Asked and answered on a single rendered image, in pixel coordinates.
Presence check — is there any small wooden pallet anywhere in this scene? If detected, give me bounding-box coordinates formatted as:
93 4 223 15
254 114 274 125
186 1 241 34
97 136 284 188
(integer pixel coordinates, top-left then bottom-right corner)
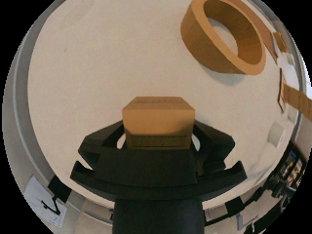
277 67 288 113

